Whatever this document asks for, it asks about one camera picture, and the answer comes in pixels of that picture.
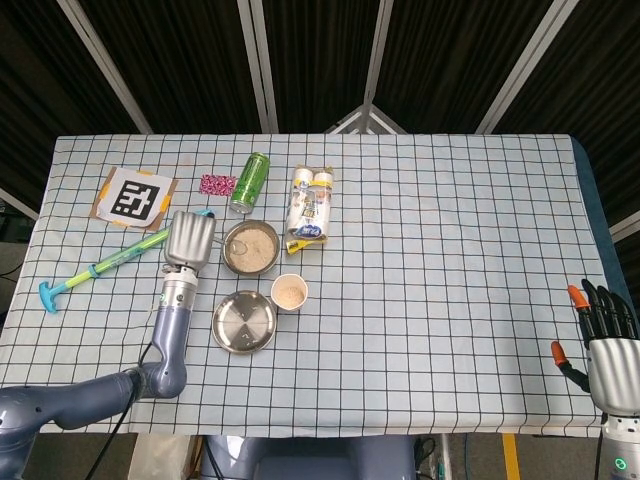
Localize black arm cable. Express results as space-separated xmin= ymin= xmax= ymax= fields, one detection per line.
xmin=104 ymin=343 xmax=154 ymax=480

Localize green blue water pump toy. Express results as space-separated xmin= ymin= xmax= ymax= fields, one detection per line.
xmin=38 ymin=207 xmax=216 ymax=315

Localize green drink can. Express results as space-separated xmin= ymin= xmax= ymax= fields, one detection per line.
xmin=229 ymin=151 xmax=271 ymax=216

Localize light blue checked tablecloth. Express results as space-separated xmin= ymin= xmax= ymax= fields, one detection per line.
xmin=0 ymin=133 xmax=609 ymax=439

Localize cardboard QR marker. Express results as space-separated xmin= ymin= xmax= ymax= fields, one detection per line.
xmin=88 ymin=166 xmax=179 ymax=231

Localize metal bowl with oatmeal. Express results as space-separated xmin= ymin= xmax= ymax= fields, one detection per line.
xmin=221 ymin=219 xmax=281 ymax=275

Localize white paper cup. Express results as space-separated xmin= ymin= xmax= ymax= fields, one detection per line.
xmin=270 ymin=273 xmax=308 ymax=314

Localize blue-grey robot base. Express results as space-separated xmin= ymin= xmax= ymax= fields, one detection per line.
xmin=199 ymin=433 xmax=416 ymax=480

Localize white metal frame post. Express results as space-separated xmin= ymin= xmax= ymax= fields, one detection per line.
xmin=237 ymin=0 xmax=280 ymax=134
xmin=474 ymin=0 xmax=584 ymax=135
xmin=360 ymin=0 xmax=396 ymax=109
xmin=57 ymin=0 xmax=154 ymax=135

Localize triangular metal frame foot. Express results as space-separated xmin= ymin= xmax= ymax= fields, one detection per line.
xmin=324 ymin=103 xmax=409 ymax=135

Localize pack of yogurt bottles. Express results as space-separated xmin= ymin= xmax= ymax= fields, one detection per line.
xmin=284 ymin=163 xmax=335 ymax=256

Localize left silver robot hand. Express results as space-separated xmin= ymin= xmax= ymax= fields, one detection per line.
xmin=163 ymin=209 xmax=217 ymax=274

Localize pink patterned card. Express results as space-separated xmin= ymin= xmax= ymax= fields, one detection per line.
xmin=198 ymin=173 xmax=238 ymax=197

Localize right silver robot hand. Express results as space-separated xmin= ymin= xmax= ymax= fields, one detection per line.
xmin=551 ymin=278 xmax=640 ymax=416

